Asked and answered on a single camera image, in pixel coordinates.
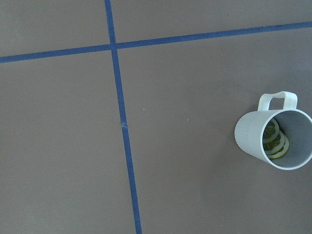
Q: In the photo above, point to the white ribbed plastic mug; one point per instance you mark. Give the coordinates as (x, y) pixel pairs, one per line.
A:
(296, 124)

